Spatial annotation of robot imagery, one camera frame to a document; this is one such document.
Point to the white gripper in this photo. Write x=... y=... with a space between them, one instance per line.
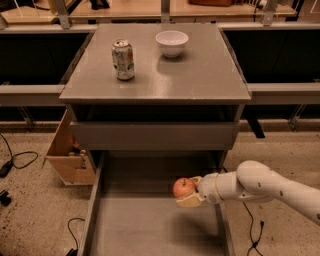
x=208 y=188

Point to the red apple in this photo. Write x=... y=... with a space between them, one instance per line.
x=183 y=187

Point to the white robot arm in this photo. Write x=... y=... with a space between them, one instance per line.
x=251 y=182

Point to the open grey middle drawer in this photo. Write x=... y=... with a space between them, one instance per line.
x=132 y=210

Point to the closed grey top drawer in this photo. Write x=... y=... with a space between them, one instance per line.
x=118 y=136

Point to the cardboard box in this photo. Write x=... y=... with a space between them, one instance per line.
x=69 y=161

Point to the white bowl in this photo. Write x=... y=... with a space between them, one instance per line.
x=171 y=43

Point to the crushed soda can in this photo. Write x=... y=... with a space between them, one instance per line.
x=123 y=63

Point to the black object left edge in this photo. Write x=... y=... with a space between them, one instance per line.
x=5 y=200

